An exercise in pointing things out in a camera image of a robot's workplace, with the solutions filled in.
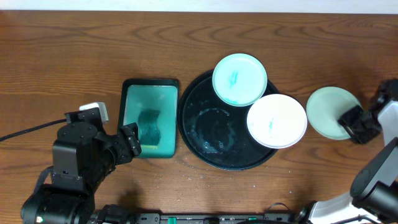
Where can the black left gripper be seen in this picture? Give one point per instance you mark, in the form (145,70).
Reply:
(125,144)

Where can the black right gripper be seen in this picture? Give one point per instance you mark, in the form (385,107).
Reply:
(360,125)

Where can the green yellow scrub sponge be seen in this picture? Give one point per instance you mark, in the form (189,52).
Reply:
(148,124)

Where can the mint green plate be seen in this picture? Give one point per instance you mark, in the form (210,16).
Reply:
(325,106)
(239,79)

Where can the white pink plate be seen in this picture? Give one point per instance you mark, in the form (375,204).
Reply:
(277,121)

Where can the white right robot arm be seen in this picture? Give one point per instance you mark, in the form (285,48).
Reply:
(373,193)

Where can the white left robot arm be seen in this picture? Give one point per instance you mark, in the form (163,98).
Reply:
(83,156)

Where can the black rectangular soapy water tray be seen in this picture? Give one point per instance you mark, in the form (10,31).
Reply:
(152,105)

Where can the round black serving tray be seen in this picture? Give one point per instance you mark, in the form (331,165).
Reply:
(215,131)

